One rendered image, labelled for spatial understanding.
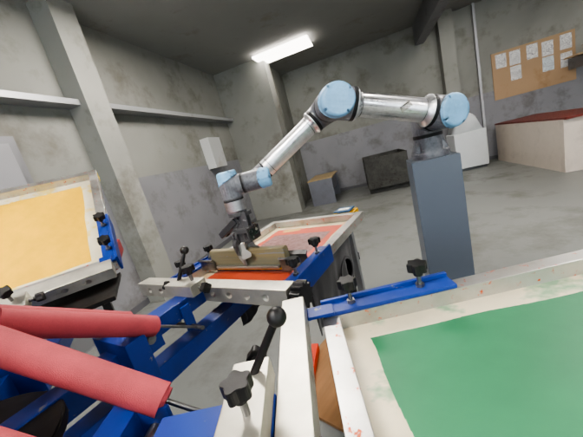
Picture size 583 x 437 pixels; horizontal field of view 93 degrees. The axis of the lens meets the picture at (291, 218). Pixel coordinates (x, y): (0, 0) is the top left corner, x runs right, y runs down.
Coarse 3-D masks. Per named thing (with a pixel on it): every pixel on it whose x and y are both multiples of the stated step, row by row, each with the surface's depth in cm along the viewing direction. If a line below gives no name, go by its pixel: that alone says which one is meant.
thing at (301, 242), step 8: (304, 232) 145; (312, 232) 141; (320, 232) 138; (328, 232) 134; (296, 240) 136; (304, 240) 132; (320, 240) 126; (288, 248) 127; (296, 248) 124; (304, 248) 122; (312, 248) 119; (256, 272) 109; (264, 272) 107; (272, 272) 104; (280, 272) 103; (288, 272) 101; (280, 280) 96
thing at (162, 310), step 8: (200, 296) 85; (168, 304) 79; (176, 304) 78; (184, 304) 80; (192, 304) 82; (200, 304) 85; (152, 312) 77; (160, 312) 75; (168, 312) 76; (176, 312) 78; (160, 320) 73; (168, 320) 75; (176, 320) 77; (160, 328) 73; (168, 328) 75
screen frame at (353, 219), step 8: (320, 216) 156; (328, 216) 151; (336, 216) 148; (344, 216) 146; (352, 216) 139; (360, 216) 139; (272, 224) 168; (280, 224) 168; (288, 224) 165; (296, 224) 162; (304, 224) 160; (312, 224) 157; (344, 224) 129; (352, 224) 128; (264, 232) 160; (336, 232) 120; (344, 232) 119; (256, 240) 153; (328, 240) 113; (336, 240) 111; (344, 240) 118; (336, 248) 110; (200, 272) 120
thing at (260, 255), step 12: (216, 252) 115; (228, 252) 111; (252, 252) 104; (264, 252) 101; (276, 252) 99; (288, 252) 99; (216, 264) 117; (228, 264) 113; (240, 264) 110; (252, 264) 106
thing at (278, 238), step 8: (280, 232) 158; (288, 232) 153; (296, 232) 149; (264, 240) 151; (272, 240) 146; (280, 240) 143; (288, 240) 139; (216, 272) 121; (224, 272) 118; (232, 272) 116; (240, 272) 113; (248, 272) 111
